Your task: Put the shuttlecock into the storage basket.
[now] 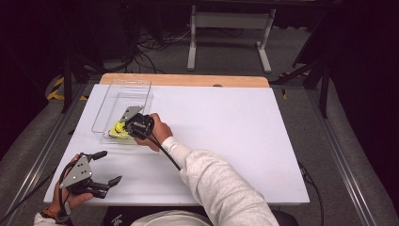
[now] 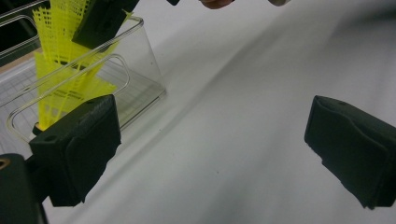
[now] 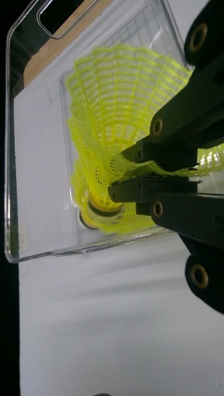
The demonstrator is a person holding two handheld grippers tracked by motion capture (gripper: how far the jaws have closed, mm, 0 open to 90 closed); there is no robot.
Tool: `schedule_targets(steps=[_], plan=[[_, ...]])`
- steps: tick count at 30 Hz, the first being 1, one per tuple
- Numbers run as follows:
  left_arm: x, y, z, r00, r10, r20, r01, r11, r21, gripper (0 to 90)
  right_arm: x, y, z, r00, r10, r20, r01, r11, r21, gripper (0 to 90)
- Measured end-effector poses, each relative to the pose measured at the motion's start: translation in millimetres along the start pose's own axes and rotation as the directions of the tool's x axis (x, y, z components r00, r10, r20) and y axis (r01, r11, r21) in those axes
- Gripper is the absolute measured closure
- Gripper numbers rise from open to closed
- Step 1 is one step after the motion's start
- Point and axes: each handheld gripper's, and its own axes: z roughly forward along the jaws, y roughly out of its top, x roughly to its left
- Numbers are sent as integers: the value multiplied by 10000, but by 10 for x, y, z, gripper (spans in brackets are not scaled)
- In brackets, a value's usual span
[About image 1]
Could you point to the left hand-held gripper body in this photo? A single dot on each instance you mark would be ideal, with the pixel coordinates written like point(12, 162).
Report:
point(78, 172)

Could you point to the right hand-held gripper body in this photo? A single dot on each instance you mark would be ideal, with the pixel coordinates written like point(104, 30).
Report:
point(139, 125)

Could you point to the clear plastic tray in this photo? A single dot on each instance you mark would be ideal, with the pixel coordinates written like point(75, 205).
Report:
point(125, 97)

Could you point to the person's right hand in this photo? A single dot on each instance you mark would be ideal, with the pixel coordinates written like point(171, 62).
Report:
point(161, 133)

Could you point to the person's left hand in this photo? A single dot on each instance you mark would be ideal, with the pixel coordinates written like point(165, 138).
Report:
point(64, 201)

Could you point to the person's black clothing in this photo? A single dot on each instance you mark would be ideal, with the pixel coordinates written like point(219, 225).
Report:
point(150, 209)

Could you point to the person's white cap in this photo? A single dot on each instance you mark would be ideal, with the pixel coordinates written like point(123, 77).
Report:
point(169, 219)

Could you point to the black metal stand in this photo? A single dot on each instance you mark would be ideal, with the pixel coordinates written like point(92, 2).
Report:
point(67, 88)
point(324, 94)

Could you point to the yellow black floor tape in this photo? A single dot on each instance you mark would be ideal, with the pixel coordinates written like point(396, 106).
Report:
point(55, 94)

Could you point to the dark table grommet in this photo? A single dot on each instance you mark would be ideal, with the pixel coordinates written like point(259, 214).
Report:
point(217, 85)

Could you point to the white table cover board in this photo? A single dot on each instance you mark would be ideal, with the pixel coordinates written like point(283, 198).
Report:
point(226, 106)

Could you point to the white metal stand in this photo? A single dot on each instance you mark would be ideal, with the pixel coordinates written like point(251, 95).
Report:
point(232, 20)

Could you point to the grey metal floor rail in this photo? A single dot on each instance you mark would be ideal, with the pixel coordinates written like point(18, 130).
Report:
point(46, 150)
point(351, 182)

